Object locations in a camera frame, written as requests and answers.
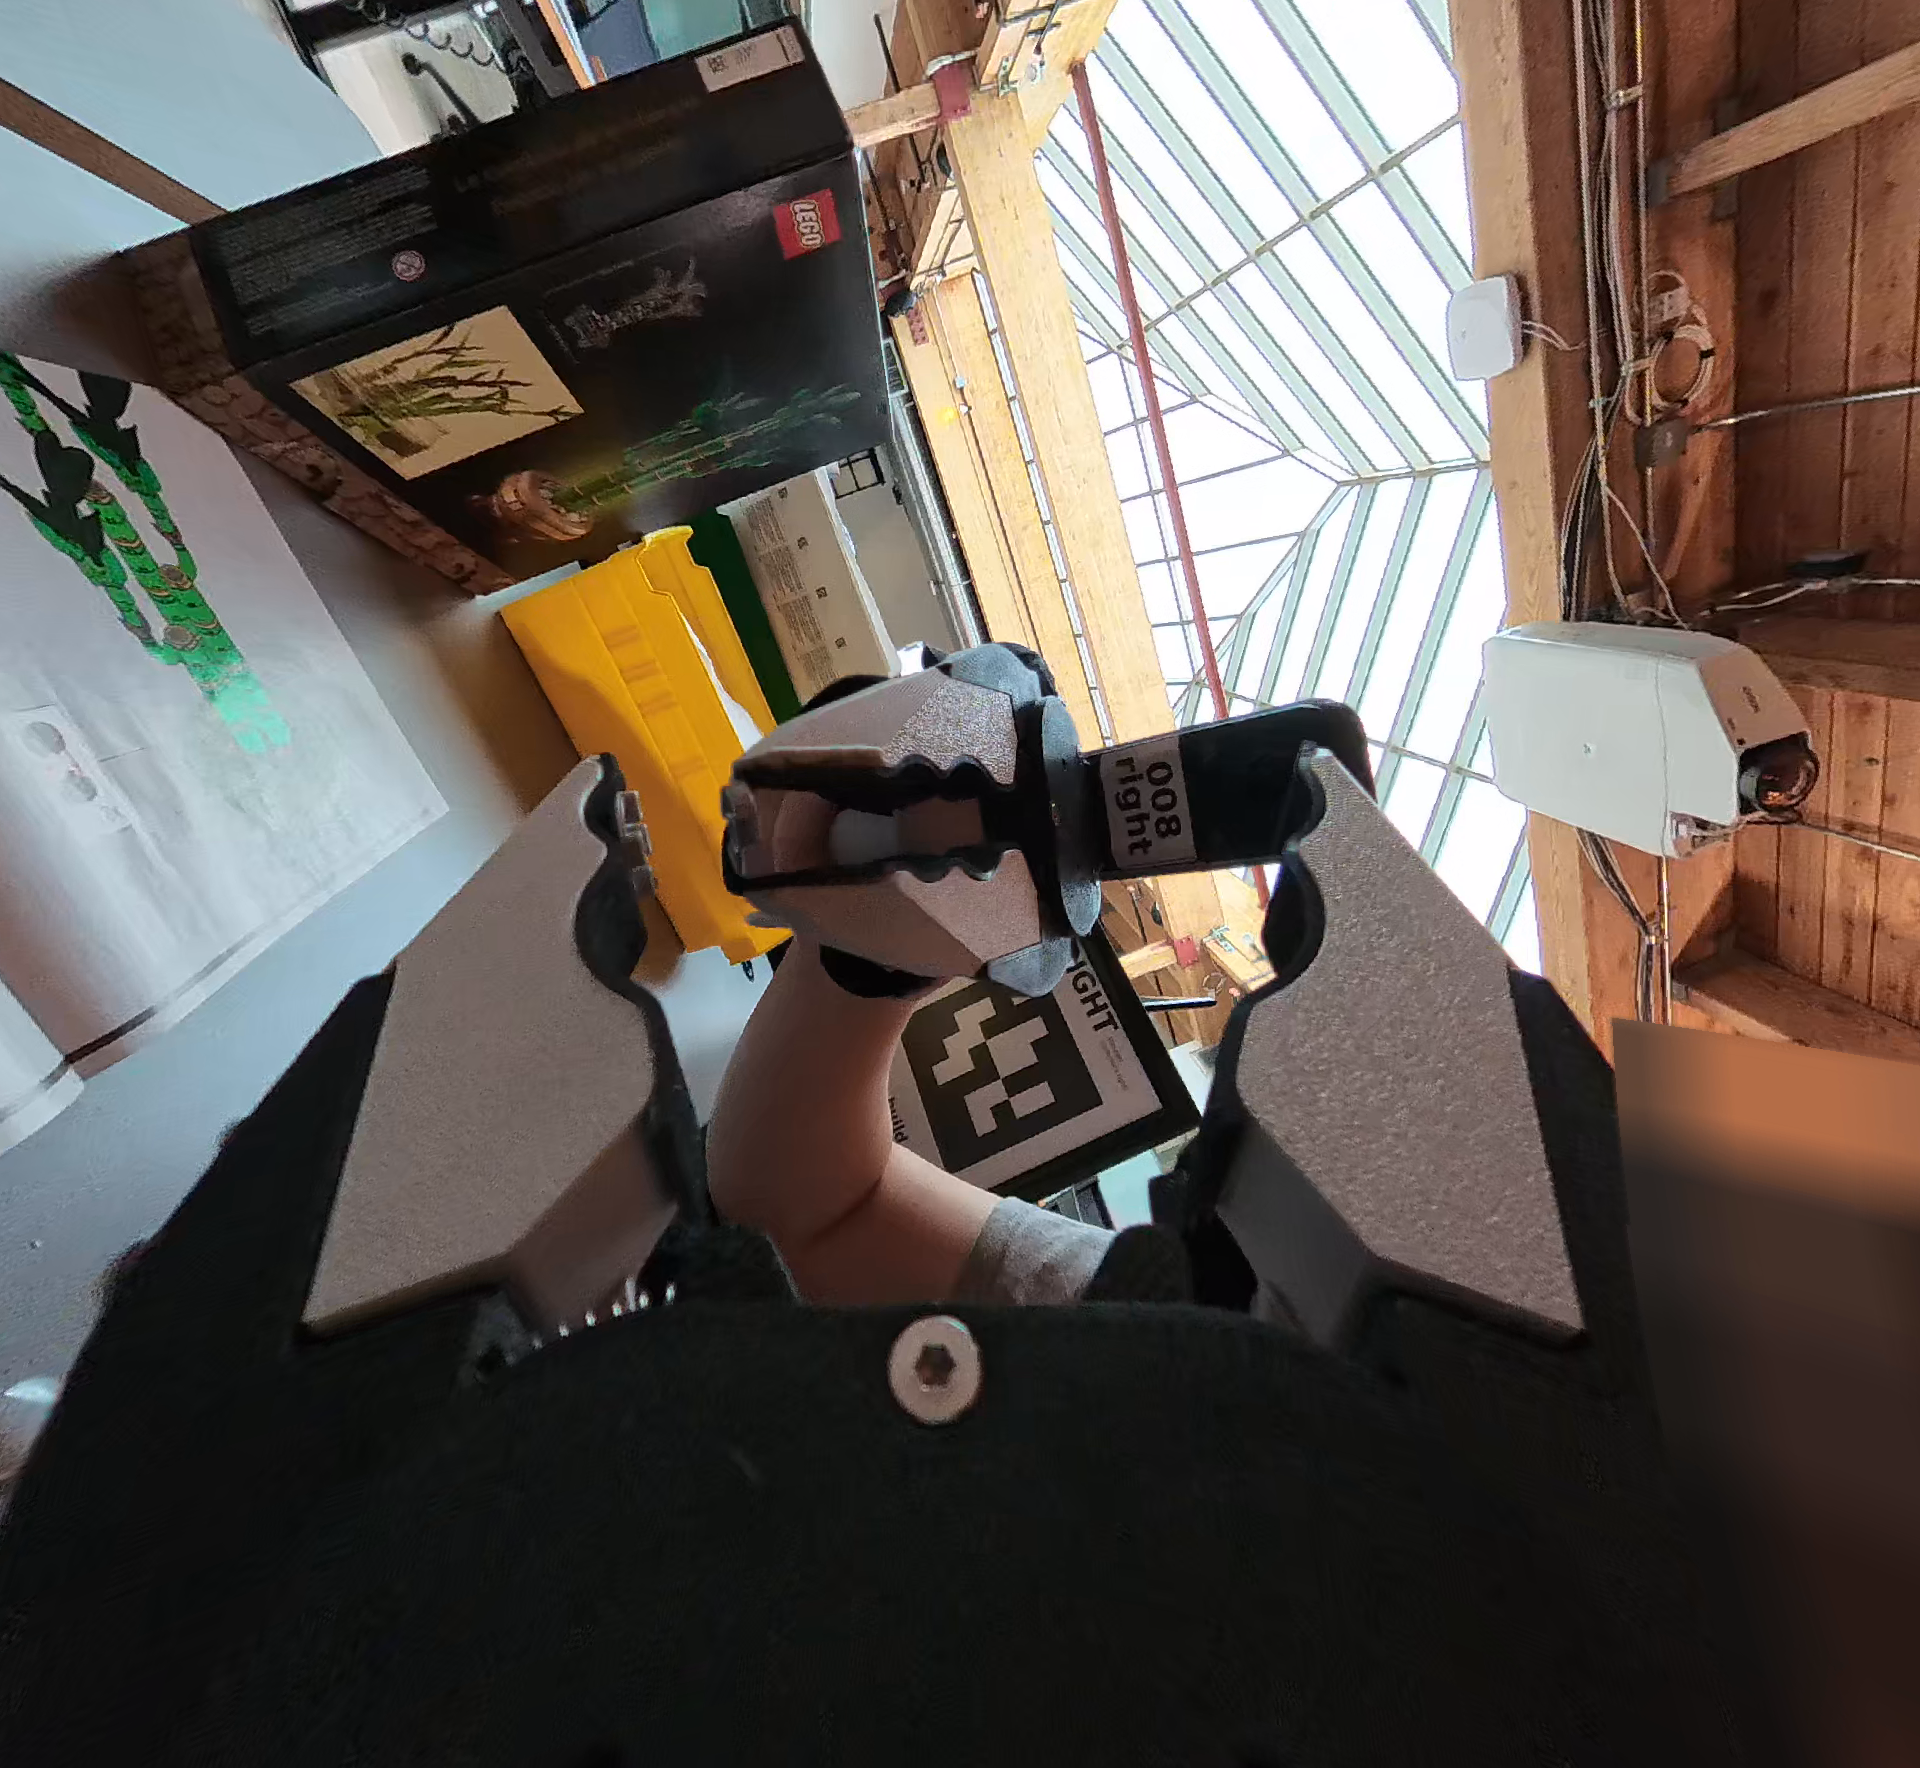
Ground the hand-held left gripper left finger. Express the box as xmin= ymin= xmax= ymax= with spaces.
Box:
xmin=299 ymin=752 xmax=714 ymax=1334

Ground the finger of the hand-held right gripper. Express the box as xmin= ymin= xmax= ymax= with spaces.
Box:
xmin=721 ymin=672 xmax=1041 ymax=830
xmin=721 ymin=845 xmax=1048 ymax=990

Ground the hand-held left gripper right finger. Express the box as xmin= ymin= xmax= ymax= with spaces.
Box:
xmin=1177 ymin=743 xmax=1589 ymax=1345

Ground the person's right forearm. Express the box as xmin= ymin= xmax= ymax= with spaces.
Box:
xmin=705 ymin=936 xmax=1003 ymax=1303

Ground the white lego instruction booklet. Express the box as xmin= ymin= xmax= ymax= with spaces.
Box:
xmin=0 ymin=350 xmax=451 ymax=1155

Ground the black lego set box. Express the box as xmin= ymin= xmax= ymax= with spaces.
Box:
xmin=121 ymin=16 xmax=898 ymax=596

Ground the black framed marker sign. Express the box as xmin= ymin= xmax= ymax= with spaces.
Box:
xmin=890 ymin=930 xmax=1201 ymax=1200

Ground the white printed cardboard box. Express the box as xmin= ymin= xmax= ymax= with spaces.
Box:
xmin=727 ymin=470 xmax=902 ymax=706

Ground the green plastic bin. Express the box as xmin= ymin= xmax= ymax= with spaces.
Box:
xmin=690 ymin=508 xmax=797 ymax=727

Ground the yellow plastic bin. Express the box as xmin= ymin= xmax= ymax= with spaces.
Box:
xmin=499 ymin=526 xmax=797 ymax=968

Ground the white ceiling projector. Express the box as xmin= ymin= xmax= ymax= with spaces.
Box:
xmin=1483 ymin=619 xmax=1821 ymax=858

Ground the red ceiling pipe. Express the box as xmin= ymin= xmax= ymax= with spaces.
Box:
xmin=1073 ymin=65 xmax=1231 ymax=720

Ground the white wireless access point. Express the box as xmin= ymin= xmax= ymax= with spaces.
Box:
xmin=1443 ymin=275 xmax=1530 ymax=383

